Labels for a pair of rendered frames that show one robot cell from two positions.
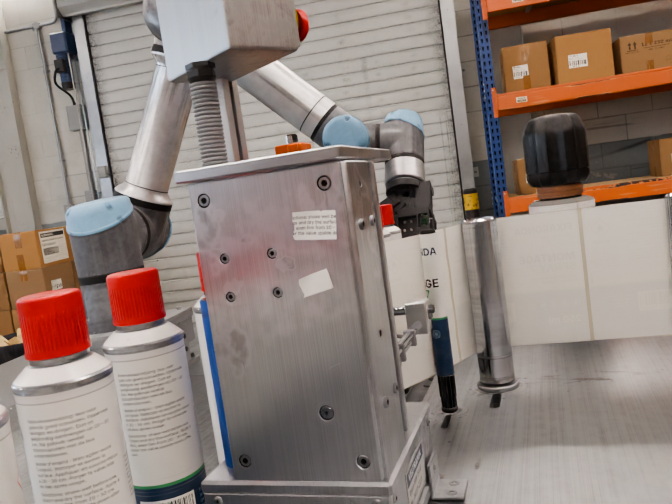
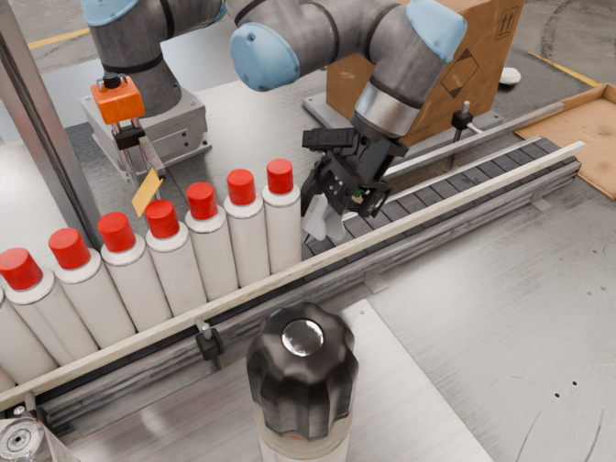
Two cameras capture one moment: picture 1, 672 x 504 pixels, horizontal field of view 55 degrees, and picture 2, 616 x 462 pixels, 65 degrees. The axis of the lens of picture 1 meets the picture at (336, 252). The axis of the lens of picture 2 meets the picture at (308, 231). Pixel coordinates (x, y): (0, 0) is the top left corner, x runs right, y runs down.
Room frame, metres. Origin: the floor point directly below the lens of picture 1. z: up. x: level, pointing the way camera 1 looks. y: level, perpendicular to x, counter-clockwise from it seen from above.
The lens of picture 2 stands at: (0.74, -0.43, 1.47)
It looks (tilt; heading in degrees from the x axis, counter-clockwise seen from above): 47 degrees down; 42
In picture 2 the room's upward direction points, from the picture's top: straight up
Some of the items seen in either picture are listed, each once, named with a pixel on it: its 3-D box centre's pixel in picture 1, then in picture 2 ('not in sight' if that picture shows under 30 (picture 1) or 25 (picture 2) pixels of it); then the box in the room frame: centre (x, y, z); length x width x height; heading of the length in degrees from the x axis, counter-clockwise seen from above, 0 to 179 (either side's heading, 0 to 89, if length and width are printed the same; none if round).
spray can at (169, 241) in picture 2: not in sight; (176, 265); (0.92, -0.04, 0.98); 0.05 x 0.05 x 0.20
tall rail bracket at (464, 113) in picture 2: not in sight; (465, 144); (1.50, -0.15, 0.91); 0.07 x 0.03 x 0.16; 71
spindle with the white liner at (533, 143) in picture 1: (563, 225); (303, 423); (0.86, -0.31, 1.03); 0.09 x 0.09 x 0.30
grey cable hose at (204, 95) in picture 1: (214, 154); not in sight; (0.76, 0.13, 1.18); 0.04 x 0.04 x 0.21
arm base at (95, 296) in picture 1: (117, 297); (137, 76); (1.17, 0.41, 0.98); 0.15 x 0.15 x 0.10
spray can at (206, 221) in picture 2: not in sight; (212, 247); (0.97, -0.05, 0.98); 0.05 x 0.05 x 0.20
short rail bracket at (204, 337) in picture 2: not in sight; (213, 349); (0.90, -0.12, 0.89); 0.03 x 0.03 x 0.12; 71
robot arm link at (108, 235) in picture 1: (105, 234); (123, 16); (1.17, 0.41, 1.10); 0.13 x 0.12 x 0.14; 174
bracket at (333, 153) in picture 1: (293, 163); not in sight; (0.45, 0.02, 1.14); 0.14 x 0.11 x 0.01; 161
